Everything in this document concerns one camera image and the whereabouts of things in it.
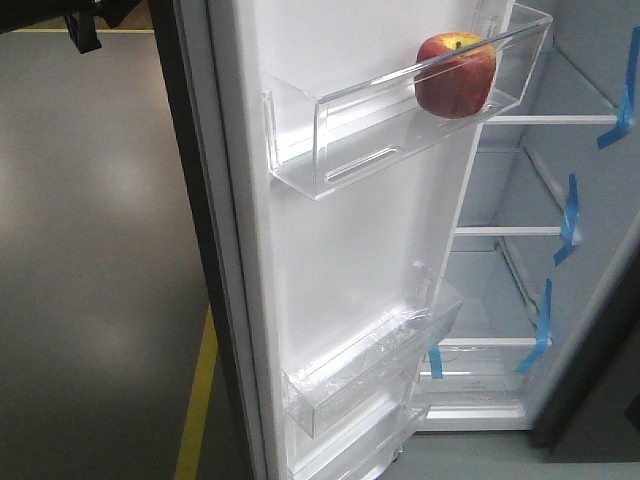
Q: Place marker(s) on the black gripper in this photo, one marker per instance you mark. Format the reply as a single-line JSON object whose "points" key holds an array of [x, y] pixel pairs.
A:
{"points": [[79, 18]]}

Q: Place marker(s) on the red apple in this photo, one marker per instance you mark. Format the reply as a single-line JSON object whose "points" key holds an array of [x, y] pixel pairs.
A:
{"points": [[458, 87]]}

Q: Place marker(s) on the fridge door white inside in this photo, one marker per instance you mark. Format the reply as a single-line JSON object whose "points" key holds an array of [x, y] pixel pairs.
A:
{"points": [[290, 278]]}

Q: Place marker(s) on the open fridge body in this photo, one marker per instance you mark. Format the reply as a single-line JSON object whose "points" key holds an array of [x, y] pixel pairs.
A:
{"points": [[546, 256]]}

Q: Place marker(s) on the clear upper door bin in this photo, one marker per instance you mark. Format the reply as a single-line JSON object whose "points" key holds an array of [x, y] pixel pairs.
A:
{"points": [[321, 144]]}

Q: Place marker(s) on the clear door bin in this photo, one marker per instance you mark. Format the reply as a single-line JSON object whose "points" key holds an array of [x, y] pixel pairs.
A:
{"points": [[321, 144], [319, 395]]}

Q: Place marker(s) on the clear lower door bin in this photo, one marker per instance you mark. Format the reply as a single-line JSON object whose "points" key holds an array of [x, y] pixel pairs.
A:
{"points": [[319, 395]]}

